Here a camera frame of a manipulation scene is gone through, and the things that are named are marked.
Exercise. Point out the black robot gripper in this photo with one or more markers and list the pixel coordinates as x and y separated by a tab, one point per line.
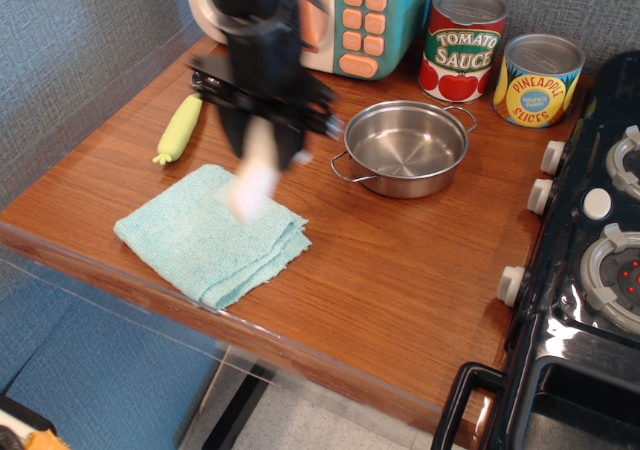
261	75

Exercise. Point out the white brown plush mushroom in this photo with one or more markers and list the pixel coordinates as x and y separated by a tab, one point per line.
259	171

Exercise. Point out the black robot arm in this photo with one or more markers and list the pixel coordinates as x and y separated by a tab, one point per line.
236	15

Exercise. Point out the light blue folded rag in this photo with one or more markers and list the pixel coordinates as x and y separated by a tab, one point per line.
189	237

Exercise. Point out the small steel pot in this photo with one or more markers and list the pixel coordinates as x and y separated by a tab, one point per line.
405	149

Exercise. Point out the toy teal microwave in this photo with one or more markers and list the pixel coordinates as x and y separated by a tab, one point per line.
362	39

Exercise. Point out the tomato sauce can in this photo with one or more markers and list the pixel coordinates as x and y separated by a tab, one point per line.
461	42

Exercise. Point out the pineapple slices can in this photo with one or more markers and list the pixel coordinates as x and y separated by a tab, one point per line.
537	79

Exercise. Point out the orange fuzzy object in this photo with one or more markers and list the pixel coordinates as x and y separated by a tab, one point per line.
37	440

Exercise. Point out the black toy stove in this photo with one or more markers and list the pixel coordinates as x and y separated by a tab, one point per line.
571	379

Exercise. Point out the green handled metal spoon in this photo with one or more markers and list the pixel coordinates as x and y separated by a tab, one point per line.
181	126

